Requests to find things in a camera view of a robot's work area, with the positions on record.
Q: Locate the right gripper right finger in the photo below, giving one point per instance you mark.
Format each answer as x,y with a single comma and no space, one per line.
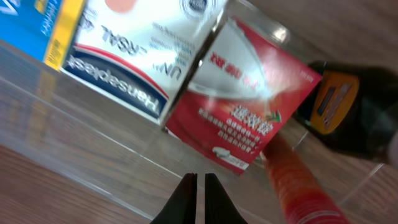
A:
219,209

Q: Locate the white and navy box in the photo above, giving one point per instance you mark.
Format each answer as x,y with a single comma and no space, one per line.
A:
138,53

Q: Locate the clear plastic container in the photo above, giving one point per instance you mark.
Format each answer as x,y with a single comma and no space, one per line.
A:
70,155

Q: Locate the dark bottle white cap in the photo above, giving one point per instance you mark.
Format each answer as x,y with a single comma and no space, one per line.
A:
353,110

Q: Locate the blue yellow VapoDrops box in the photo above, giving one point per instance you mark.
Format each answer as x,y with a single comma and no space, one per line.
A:
44,29

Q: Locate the red cardboard box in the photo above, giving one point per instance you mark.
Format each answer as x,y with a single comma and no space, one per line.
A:
244,91

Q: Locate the orange bottle white cap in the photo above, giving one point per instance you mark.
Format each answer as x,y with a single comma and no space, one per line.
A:
301,197

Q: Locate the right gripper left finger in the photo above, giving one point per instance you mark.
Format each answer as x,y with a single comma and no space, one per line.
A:
182,204

